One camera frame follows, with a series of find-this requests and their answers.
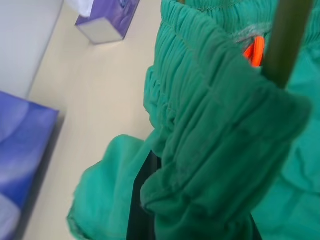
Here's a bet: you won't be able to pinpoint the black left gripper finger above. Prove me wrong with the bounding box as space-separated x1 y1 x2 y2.
126 149 165 240

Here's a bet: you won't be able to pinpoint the olive wire hanger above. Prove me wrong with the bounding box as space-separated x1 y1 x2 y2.
271 0 315 90

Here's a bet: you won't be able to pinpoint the green shorts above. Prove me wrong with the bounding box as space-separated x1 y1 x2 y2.
66 0 320 240

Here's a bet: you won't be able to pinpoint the purple toilet paper pack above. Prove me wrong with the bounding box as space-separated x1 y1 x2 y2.
0 90 61 240

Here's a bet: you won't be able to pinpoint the purple tissue box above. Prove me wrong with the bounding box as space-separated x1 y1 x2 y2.
63 0 141 46

